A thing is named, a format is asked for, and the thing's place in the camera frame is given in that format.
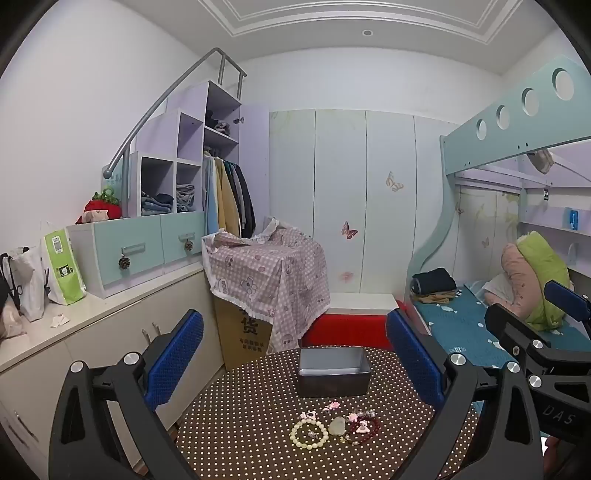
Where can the white paper scraps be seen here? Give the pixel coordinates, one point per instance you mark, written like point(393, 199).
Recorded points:
point(59, 320)

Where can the folded light blue clothes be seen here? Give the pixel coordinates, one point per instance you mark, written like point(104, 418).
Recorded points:
point(185, 198)

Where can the folded tan cloth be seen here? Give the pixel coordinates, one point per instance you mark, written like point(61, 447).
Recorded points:
point(434, 299)

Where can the brown cardboard box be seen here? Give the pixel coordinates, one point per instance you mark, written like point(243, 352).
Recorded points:
point(242, 332)

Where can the red strawberry plush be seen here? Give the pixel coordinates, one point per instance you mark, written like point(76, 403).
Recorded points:
point(104, 207)

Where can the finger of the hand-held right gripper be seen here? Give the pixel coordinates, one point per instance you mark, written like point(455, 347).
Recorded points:
point(567, 299)
point(512, 332)

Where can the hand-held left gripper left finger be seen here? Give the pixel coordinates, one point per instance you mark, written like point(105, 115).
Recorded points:
point(178, 360)

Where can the small silver pink charm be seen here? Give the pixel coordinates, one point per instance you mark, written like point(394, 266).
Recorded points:
point(311, 433)

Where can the pink plush pillow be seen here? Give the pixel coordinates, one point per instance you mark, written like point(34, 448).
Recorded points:
point(519, 277)

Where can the folded blue jeans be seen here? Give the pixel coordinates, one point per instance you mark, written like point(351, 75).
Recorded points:
point(157, 204)

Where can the lilac stair-shaped shelf cabinet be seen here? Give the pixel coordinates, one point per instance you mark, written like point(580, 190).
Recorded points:
point(189, 134)

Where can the pink doll charm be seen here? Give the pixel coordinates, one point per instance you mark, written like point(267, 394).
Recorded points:
point(359, 422)

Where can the red ottoman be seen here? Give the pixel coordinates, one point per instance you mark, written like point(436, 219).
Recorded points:
point(351, 332)

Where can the teal drawer unit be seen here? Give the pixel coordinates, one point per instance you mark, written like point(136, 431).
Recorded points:
point(138, 244)

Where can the white wardrobe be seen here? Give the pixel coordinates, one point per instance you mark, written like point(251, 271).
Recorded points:
point(341, 161)

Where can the black bag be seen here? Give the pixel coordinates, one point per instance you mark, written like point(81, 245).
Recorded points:
point(7, 286)

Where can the pale green jade pendant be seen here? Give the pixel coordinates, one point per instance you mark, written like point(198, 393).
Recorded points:
point(337, 426)

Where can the row of hanging clothes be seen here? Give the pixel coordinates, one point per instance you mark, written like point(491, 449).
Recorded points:
point(231, 194)

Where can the folded dark clothes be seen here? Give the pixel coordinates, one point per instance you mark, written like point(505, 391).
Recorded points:
point(434, 279)

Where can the white pink charm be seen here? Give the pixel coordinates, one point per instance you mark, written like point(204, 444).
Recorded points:
point(307, 416)

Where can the teal bunk bed frame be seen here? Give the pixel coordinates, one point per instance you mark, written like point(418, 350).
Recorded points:
point(503, 134)

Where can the green white paper bag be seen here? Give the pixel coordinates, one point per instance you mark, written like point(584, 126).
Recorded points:
point(64, 272)

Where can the small blue holder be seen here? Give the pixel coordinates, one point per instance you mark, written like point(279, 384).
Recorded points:
point(574, 218)

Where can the grey metal handrail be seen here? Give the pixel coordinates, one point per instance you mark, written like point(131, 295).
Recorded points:
point(157, 108)

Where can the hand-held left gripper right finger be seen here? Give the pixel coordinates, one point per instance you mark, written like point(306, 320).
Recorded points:
point(411, 360)

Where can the silver metal tin box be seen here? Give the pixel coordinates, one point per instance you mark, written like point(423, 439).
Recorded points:
point(333, 381)

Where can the yellow butterfly sticker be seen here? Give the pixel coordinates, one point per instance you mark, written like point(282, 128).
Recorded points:
point(395, 181)

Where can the white board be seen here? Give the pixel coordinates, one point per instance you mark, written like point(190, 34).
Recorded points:
point(362, 302)

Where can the dark clothes pile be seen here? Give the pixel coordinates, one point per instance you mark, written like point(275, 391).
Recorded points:
point(218, 122)

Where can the white pillow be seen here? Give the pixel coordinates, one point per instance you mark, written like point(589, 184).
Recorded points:
point(496, 286)

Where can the blue printed bed sheet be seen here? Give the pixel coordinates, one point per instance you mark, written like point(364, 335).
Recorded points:
point(457, 323)

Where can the green blanket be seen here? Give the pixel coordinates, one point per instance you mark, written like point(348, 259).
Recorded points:
point(545, 272)

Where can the faint pink butterfly sticker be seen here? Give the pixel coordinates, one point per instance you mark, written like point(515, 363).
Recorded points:
point(346, 276)

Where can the white plastic bag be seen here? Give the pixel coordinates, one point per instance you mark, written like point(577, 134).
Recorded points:
point(30, 286)

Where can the brown polka-dot tablecloth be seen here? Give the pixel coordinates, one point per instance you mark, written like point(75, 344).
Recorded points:
point(240, 415)

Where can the pink checked cloth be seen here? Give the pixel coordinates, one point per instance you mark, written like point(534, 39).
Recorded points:
point(268, 272)

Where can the white low cabinet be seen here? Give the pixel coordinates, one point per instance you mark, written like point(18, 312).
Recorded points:
point(92, 337)

